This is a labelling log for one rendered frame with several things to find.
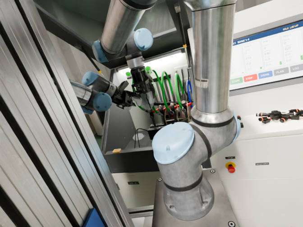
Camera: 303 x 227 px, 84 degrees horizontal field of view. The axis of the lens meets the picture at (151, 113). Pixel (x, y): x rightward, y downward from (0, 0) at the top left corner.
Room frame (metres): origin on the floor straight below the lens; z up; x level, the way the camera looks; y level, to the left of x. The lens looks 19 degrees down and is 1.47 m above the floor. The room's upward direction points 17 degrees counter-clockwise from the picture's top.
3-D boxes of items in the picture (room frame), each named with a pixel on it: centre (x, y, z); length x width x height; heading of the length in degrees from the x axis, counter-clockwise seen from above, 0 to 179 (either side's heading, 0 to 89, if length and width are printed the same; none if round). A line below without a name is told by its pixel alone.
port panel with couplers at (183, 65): (1.30, -0.32, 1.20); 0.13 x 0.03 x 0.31; 69
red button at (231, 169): (0.72, -0.32, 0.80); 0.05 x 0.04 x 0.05; 69
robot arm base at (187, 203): (0.40, -0.03, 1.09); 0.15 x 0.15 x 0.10
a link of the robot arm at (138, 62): (0.81, 0.00, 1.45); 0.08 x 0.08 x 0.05
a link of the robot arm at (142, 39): (0.71, -0.02, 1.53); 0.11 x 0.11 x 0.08; 23
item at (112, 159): (0.92, 0.09, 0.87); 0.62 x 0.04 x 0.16; 69
